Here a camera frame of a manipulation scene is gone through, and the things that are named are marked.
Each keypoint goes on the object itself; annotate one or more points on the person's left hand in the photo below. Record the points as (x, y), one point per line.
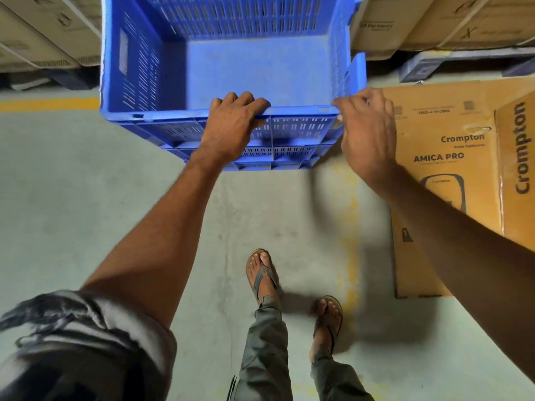
(230, 129)

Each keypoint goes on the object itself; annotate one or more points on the person's right hand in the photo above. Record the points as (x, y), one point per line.
(368, 133)

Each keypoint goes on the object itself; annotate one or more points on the blue crate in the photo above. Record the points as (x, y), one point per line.
(251, 66)

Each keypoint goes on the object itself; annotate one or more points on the person's left forearm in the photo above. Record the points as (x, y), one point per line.
(159, 246)

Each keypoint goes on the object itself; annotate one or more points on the person's right forearm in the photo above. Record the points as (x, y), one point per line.
(459, 254)

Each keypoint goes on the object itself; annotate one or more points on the person's left foot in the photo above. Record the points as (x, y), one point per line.
(257, 267)

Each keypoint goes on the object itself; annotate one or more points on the person's foot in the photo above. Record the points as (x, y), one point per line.
(324, 321)
(257, 267)

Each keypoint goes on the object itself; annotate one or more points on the person's left brown sandal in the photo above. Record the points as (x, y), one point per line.
(261, 275)

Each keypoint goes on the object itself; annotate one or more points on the person's right foot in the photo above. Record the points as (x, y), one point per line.
(324, 321)

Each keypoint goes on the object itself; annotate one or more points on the person's grey trousers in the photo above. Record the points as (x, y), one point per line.
(267, 354)

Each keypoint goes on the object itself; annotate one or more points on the person's grey patterned shirt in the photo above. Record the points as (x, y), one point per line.
(83, 350)

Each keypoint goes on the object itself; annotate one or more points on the flat orange cardboard sheet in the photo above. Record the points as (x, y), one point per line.
(439, 121)

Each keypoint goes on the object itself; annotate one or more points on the blue plastic pallet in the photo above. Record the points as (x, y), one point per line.
(422, 68)

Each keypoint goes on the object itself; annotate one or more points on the row of washing machine boxes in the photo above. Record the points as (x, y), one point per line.
(418, 20)

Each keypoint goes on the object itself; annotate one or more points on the orange cardboard box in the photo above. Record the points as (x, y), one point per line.
(508, 162)

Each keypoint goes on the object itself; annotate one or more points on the dark pallet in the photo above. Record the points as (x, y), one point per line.
(71, 79)

